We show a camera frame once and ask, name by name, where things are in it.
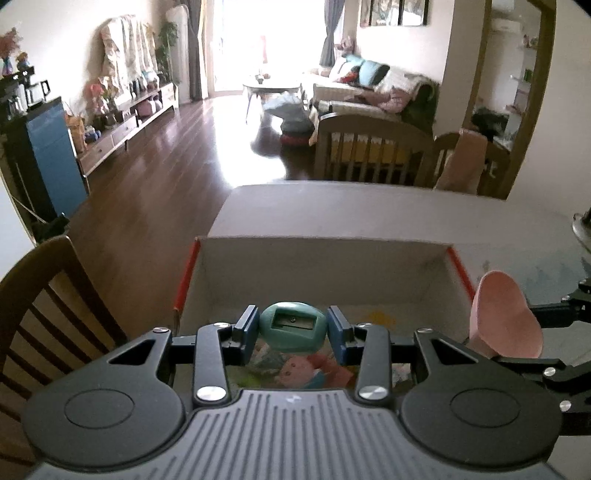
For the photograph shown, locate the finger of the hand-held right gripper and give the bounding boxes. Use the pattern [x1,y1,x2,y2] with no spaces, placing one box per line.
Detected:
[529,277,591,330]
[492,357,591,435]

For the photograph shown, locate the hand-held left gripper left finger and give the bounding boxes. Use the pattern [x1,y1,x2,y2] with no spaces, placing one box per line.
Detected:
[88,305,260,408]

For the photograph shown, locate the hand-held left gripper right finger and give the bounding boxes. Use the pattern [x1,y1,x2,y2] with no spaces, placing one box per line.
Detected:
[328,305,502,408]

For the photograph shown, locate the teal pencil sharpener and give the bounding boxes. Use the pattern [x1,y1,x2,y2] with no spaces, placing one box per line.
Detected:
[259,301,329,355]

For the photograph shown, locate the red cardboard box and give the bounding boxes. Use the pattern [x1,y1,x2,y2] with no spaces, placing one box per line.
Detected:
[173,235,476,400]

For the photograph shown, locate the pink heart-shaped bowl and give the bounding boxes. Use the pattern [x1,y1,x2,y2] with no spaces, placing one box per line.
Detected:
[470,271,545,359]

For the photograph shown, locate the grey desk lamp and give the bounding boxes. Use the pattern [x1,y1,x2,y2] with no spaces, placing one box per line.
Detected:
[573,212,591,253]

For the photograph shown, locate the wooden dining chair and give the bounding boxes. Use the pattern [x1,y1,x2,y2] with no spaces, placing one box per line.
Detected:
[0,235,128,416]
[431,131,511,199]
[315,113,435,186]

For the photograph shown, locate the pink cloth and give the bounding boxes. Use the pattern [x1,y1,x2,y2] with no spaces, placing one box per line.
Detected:
[435,129,488,195]

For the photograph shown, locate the blue bag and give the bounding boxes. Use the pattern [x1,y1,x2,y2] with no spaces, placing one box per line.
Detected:
[262,90,310,123]

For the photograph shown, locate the wooden tv cabinet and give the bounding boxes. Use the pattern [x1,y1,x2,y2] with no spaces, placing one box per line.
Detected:
[76,82,181,176]

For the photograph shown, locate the beige sofa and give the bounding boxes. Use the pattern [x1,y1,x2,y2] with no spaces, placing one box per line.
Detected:
[307,55,442,135]

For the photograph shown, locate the round coffee table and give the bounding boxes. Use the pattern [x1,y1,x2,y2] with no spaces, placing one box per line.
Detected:
[242,76,304,121]

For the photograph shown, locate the blue cabinet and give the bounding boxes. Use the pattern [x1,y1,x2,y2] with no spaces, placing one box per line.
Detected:
[0,96,89,232]

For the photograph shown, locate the pink potted flower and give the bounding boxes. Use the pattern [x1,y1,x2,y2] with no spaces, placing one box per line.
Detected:
[85,79,117,126]

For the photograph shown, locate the white standing air conditioner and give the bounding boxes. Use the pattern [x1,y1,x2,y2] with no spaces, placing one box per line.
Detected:
[165,6,193,105]

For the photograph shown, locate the grey curtain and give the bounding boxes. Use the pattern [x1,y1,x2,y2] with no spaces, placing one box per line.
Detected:
[185,0,204,100]
[320,0,345,68]

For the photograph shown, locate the green potted plant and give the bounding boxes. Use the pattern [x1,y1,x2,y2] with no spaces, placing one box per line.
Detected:
[157,21,180,84]

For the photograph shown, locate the hanging floral clothes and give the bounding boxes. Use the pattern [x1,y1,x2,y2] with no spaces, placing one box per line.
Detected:
[99,15,158,93]

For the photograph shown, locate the black coffee machine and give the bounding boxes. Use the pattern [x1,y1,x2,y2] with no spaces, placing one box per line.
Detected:
[0,65,52,118]

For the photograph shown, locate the pink flowers in vase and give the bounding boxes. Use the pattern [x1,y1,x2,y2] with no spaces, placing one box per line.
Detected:
[0,28,25,77]

